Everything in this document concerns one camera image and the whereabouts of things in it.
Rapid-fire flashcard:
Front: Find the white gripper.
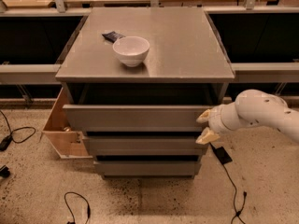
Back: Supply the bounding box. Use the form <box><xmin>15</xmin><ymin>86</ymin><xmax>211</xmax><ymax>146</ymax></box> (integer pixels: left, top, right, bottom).
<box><xmin>196</xmin><ymin>104</ymin><xmax>237</xmax><ymax>145</ymax></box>

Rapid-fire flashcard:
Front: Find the open cardboard box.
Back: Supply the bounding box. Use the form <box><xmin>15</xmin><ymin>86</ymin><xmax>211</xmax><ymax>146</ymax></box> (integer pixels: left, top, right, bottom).
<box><xmin>43</xmin><ymin>90</ymin><xmax>90</xmax><ymax>159</ymax></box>

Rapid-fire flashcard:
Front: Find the dark blue snack packet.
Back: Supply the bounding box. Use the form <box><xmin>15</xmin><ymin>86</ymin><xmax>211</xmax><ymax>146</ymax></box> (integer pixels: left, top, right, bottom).
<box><xmin>103</xmin><ymin>31</ymin><xmax>124</xmax><ymax>43</ymax></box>

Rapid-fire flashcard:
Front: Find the grey drawer cabinet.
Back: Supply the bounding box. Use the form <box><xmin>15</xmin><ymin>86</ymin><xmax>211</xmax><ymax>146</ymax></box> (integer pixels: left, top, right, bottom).
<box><xmin>55</xmin><ymin>6</ymin><xmax>236</xmax><ymax>180</ymax></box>

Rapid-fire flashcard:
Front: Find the white ceramic bowl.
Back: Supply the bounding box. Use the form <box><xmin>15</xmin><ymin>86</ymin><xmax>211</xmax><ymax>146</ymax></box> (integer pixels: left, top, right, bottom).
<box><xmin>112</xmin><ymin>36</ymin><xmax>150</xmax><ymax>67</ymax></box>

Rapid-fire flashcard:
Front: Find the black cable bottom floor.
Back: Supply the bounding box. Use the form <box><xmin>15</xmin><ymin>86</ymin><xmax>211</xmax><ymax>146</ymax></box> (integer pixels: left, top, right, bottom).
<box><xmin>64</xmin><ymin>190</ymin><xmax>92</xmax><ymax>224</ymax></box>

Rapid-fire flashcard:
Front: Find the grey drawer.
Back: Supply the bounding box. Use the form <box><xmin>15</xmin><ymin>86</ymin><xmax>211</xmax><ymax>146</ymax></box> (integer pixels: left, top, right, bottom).
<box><xmin>83</xmin><ymin>136</ymin><xmax>207</xmax><ymax>156</ymax></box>
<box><xmin>93</xmin><ymin>161</ymin><xmax>201</xmax><ymax>177</ymax></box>
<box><xmin>63</xmin><ymin>105</ymin><xmax>209</xmax><ymax>132</ymax></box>

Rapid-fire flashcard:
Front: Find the grey metal rail frame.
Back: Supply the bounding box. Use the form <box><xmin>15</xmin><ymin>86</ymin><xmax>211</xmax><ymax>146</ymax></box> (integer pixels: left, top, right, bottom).
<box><xmin>1</xmin><ymin>7</ymin><xmax>298</xmax><ymax>86</ymax></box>

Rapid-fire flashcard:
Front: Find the black cable left floor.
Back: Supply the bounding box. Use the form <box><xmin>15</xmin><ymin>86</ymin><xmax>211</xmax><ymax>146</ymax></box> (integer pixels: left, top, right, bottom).
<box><xmin>0</xmin><ymin>109</ymin><xmax>37</xmax><ymax>151</ymax></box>

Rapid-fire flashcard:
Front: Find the grey top drawer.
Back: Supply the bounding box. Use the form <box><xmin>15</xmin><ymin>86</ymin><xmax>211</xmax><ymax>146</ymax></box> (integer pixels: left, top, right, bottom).
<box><xmin>63</xmin><ymin>105</ymin><xmax>209</xmax><ymax>132</ymax></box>

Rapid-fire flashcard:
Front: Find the black plug left edge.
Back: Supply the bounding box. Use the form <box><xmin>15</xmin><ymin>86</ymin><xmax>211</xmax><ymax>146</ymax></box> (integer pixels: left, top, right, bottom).
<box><xmin>0</xmin><ymin>165</ymin><xmax>10</xmax><ymax>178</ymax></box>

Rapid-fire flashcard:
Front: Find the grey middle drawer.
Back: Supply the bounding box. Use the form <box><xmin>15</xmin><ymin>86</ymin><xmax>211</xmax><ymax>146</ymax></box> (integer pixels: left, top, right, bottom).
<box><xmin>83</xmin><ymin>136</ymin><xmax>207</xmax><ymax>156</ymax></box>

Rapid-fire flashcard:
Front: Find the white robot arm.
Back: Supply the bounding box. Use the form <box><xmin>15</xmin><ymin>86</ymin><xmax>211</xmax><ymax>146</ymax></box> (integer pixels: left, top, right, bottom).
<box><xmin>196</xmin><ymin>90</ymin><xmax>299</xmax><ymax>145</ymax></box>

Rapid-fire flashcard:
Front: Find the grey bottom drawer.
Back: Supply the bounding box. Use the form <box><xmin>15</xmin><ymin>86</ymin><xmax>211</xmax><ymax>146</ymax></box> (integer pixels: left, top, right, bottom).
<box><xmin>93</xmin><ymin>161</ymin><xmax>201</xmax><ymax>177</ymax></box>

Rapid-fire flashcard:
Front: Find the black cable floor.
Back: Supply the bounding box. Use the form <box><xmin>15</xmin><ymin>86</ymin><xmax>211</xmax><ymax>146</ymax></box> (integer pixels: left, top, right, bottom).
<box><xmin>0</xmin><ymin>109</ymin><xmax>37</xmax><ymax>151</ymax></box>
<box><xmin>64</xmin><ymin>190</ymin><xmax>92</xmax><ymax>224</ymax></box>

